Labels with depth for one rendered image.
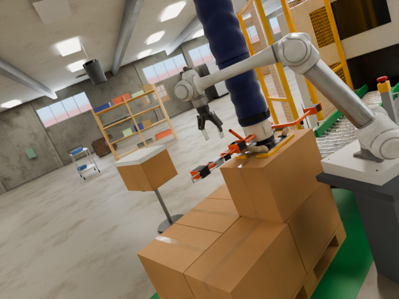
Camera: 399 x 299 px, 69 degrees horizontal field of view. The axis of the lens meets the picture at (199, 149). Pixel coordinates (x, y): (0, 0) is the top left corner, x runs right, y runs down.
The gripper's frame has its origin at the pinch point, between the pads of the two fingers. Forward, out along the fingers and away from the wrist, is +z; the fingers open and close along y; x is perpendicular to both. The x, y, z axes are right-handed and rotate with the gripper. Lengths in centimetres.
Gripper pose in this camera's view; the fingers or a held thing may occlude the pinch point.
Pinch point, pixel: (214, 136)
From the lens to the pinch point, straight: 173.5
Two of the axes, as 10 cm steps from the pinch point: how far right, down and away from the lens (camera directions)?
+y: -6.2, 0.7, 7.8
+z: 3.8, 9.0, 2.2
